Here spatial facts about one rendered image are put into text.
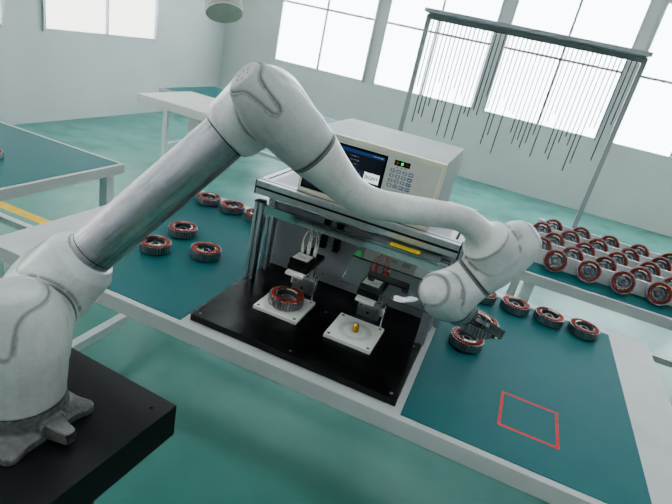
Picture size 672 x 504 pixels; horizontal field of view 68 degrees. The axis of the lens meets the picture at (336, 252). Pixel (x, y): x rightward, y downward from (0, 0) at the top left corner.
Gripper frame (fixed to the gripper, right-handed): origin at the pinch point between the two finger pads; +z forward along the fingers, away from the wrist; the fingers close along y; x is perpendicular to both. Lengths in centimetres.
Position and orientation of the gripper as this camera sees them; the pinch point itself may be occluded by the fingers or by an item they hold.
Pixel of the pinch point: (477, 322)
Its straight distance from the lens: 148.2
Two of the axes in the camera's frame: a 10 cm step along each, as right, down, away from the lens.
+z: 4.6, 2.9, 8.4
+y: 7.3, 4.2, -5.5
